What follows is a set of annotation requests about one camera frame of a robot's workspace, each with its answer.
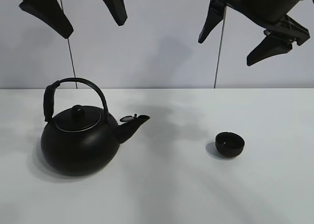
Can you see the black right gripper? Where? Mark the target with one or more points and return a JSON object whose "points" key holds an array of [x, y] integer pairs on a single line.
{"points": [[269, 14]]}

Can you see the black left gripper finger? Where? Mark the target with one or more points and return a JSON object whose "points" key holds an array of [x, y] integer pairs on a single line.
{"points": [[117, 10]]}

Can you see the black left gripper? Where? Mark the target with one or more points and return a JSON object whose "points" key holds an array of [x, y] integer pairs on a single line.
{"points": [[50, 12]]}

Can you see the small black teacup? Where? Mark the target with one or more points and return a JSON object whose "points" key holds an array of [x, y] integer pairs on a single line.
{"points": [[229, 144]]}

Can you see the black cast iron teapot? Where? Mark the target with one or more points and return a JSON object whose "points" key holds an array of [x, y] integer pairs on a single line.
{"points": [[83, 139]]}

